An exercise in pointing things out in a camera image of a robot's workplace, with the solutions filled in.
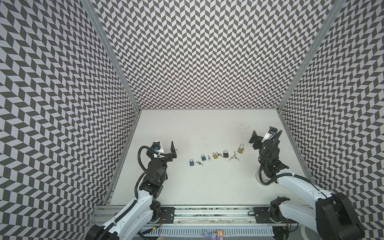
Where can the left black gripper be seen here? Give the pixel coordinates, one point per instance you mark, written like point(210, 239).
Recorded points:
point(170, 156)

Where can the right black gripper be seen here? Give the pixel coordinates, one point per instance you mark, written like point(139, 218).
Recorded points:
point(263, 142)

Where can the blue padlock with keys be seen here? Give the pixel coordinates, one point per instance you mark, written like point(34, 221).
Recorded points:
point(192, 163)

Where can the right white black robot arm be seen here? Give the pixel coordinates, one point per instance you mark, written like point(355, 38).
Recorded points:
point(331, 215)

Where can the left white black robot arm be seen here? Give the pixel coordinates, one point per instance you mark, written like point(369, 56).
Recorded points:
point(144, 207)

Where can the clear tape roll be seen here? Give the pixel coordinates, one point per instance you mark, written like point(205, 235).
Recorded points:
point(262, 178)

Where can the purple toy figure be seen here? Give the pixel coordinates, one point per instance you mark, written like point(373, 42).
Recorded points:
point(215, 235)

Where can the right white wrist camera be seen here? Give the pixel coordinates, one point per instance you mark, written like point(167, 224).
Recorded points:
point(270, 133)

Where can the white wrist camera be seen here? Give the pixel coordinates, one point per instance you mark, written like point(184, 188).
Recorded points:
point(158, 150)
point(270, 133)

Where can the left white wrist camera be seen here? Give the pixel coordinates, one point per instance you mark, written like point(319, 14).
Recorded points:
point(158, 150)

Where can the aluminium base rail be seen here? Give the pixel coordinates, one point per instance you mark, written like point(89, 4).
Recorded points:
point(221, 215)

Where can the white slotted cable duct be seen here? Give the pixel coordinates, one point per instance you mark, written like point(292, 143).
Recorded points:
point(200, 231)

